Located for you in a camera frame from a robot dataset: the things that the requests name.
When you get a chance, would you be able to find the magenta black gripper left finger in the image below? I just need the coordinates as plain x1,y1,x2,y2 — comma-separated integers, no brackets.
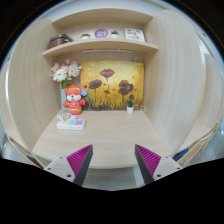
44,144,93,186

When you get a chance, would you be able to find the white card with text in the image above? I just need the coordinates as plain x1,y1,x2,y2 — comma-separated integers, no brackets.
125,28,145,42

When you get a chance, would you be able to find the wooden chair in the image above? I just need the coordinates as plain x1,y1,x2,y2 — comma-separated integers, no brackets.
173,119,220,165
1,135,44,169

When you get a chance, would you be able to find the wooden chair right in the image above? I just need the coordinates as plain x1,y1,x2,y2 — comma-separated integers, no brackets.
173,119,220,165

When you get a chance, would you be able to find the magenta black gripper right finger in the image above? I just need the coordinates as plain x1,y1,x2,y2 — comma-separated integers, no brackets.
134,144,182,185

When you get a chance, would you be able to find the small potted plant white pot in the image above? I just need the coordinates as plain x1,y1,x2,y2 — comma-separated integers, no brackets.
126,100,134,114

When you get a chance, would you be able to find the small green plant shelf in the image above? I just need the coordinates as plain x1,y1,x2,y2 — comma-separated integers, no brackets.
110,30,119,38
81,33,90,40

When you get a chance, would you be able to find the wooden chair left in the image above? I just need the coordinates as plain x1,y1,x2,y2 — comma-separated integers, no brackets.
1,135,44,169

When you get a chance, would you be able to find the yellow poppy flower painting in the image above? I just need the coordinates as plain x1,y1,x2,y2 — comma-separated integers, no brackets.
80,60,144,111

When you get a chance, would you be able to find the light wood shelf unit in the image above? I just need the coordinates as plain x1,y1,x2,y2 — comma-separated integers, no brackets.
5,8,206,168

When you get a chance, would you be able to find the pink white flower bouquet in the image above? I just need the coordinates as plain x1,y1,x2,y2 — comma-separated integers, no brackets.
51,58,82,89

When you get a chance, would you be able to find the light blue flower vase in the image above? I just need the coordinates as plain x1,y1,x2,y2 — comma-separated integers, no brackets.
61,89,68,112

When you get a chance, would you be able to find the dark brown box on shelf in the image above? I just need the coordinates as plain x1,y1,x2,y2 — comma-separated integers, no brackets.
48,34,73,49

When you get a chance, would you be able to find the small green plant right shelf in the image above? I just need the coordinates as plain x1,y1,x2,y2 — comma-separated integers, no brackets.
110,30,119,38

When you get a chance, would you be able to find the purple round number sign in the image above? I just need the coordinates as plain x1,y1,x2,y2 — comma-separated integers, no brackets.
94,28,109,38

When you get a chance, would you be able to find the pastel colour desk organizer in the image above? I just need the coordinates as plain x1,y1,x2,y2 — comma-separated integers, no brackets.
57,115,85,130

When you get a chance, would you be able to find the red plush mascot toy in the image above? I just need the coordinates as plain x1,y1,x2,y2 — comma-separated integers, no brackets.
63,85,88,115

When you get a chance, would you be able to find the small green plant left shelf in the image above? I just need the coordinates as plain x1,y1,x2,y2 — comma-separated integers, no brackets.
81,33,90,40

